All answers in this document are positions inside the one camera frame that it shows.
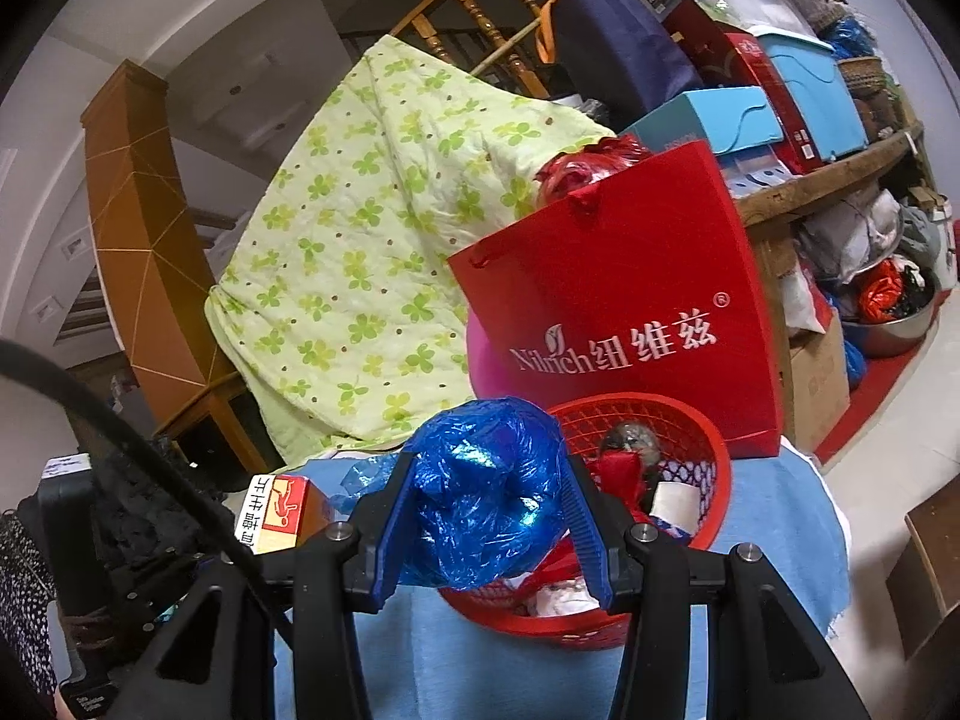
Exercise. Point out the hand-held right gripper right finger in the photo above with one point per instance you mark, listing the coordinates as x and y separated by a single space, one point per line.
589 532

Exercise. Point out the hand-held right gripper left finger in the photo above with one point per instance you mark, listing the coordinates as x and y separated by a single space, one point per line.
394 532

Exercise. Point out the blue plastic bag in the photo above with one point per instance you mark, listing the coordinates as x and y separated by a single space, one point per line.
487 495

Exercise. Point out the small orange white carton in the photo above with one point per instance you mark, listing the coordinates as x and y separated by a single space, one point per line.
277 517

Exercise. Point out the red plastic mesh basket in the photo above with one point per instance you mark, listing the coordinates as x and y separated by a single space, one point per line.
705 480

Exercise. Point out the person's left hand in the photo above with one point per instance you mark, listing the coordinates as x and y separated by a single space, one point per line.
57 701

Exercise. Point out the red wrapper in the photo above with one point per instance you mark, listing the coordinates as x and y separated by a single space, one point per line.
619 476

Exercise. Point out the dotted black garment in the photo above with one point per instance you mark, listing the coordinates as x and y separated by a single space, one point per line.
22 600

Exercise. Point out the black fuzzy cloth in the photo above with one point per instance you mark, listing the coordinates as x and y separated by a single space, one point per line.
150 510

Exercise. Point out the dark banana peel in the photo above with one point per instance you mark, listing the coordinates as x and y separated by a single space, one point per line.
634 441

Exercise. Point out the blue cloth cover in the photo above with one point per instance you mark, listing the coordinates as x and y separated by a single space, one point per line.
765 510

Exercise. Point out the pink cushion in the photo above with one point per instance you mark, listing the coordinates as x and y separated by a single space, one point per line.
481 364

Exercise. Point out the brown cardboard box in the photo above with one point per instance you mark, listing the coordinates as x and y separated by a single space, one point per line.
817 382

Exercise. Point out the red paper bag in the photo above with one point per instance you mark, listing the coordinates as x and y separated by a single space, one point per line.
637 255

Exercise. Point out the red floor mat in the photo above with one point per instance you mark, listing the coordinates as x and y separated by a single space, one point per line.
870 405

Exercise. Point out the green clover print blanket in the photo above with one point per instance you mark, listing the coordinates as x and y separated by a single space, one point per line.
360 225

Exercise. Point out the brown wooden furniture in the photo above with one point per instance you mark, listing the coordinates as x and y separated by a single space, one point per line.
926 577

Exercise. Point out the steel basin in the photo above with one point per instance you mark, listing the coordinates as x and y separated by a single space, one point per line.
892 334

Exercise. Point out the red crumpled plastic bag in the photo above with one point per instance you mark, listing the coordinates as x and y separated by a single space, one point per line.
577 169

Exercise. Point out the orange plastic bag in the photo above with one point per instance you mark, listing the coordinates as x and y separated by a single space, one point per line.
879 292

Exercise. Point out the grey cloth bundle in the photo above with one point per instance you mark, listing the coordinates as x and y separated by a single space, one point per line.
847 232

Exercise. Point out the round wooden table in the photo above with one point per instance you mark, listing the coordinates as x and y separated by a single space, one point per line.
825 184

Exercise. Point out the light blue cardboard box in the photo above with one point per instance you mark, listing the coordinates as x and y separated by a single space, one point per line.
712 120

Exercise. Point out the dark red gift box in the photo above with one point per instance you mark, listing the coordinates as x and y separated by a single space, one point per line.
735 67

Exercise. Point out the navy blue bag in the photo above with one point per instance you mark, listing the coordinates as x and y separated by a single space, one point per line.
622 45

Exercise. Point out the blue plastic storage bin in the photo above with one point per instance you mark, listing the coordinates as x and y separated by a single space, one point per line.
817 97

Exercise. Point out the wooden stair railing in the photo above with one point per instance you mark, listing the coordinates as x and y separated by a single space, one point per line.
480 7

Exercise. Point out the wicker basket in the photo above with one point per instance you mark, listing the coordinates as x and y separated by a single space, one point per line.
861 75

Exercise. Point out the brown wooden post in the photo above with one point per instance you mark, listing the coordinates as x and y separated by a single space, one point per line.
142 240

